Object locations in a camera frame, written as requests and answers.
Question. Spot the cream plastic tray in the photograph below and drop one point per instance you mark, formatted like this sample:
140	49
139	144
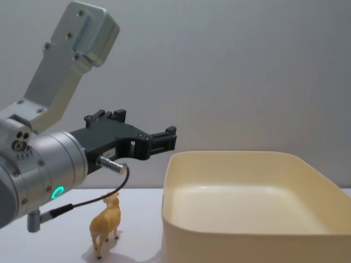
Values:
246	246

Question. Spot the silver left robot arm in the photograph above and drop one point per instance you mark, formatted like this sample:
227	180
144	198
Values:
55	159

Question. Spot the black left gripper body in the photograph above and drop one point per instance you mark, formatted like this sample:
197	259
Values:
109	139

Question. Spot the yellow toy sheep figure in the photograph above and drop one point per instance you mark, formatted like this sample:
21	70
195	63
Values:
105	219

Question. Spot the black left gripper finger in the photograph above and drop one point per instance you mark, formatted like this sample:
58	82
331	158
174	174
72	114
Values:
163	142
102	116

